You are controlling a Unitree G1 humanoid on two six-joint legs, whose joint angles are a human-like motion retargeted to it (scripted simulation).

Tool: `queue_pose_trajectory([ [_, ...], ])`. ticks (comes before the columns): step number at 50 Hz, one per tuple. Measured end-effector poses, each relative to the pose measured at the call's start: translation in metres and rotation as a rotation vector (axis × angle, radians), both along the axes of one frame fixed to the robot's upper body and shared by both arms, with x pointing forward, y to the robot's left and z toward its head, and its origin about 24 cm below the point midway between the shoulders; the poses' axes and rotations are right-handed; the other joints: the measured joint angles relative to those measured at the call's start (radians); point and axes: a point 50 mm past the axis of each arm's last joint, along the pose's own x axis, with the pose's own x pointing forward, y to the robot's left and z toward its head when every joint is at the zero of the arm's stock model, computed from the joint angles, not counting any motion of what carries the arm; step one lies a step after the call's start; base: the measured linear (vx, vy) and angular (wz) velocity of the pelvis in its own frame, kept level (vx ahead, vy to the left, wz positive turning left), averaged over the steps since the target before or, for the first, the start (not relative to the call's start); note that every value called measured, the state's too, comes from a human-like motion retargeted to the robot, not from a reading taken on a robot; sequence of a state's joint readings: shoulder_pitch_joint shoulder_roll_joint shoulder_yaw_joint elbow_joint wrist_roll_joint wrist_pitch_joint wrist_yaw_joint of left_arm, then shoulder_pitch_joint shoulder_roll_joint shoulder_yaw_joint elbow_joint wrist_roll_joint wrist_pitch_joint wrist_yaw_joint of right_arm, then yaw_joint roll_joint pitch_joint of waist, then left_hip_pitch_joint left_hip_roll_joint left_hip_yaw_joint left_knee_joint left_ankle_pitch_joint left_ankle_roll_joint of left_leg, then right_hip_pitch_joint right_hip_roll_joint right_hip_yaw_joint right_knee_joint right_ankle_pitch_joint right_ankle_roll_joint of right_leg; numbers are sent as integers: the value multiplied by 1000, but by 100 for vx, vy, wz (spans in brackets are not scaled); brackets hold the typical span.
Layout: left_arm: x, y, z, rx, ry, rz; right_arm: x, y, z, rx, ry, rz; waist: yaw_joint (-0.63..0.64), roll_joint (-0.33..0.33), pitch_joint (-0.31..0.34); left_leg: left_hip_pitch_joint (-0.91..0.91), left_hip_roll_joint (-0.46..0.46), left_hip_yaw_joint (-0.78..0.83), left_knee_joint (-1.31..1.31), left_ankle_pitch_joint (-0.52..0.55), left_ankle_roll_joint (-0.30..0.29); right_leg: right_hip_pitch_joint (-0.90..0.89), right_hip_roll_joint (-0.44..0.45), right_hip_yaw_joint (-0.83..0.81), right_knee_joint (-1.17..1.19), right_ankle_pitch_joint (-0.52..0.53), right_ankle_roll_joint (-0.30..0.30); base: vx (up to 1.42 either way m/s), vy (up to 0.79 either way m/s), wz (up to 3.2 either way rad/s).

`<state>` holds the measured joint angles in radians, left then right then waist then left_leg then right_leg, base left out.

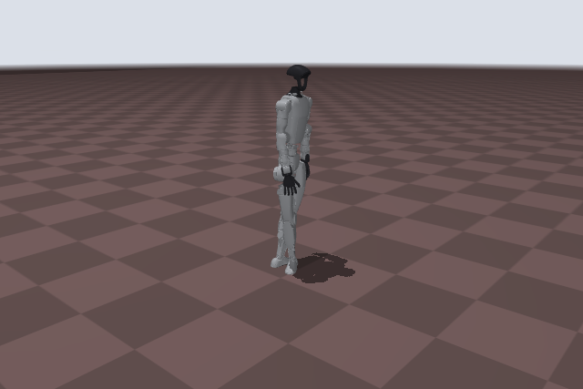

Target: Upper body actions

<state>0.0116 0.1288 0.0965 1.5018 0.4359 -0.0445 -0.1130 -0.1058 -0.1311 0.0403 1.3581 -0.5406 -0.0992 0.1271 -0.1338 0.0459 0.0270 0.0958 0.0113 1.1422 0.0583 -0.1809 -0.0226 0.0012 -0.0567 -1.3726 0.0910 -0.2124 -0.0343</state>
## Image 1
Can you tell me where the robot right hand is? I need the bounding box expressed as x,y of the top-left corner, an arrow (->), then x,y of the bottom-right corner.
281,166 -> 300,196

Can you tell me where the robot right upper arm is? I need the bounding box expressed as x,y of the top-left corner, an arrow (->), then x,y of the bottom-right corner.
276,98 -> 292,143

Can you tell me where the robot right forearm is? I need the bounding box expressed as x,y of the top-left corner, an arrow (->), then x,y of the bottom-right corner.
276,133 -> 291,174

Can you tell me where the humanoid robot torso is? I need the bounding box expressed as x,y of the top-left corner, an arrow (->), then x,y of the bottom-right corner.
278,91 -> 309,172

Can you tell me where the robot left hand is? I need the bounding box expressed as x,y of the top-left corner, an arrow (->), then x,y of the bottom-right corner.
301,154 -> 310,179

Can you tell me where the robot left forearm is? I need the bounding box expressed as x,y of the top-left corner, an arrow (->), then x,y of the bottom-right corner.
300,133 -> 311,160

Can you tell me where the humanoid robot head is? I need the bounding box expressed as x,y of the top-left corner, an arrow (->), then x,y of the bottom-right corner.
287,65 -> 311,97

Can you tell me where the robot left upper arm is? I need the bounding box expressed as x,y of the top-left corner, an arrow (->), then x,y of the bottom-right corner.
304,97 -> 312,136

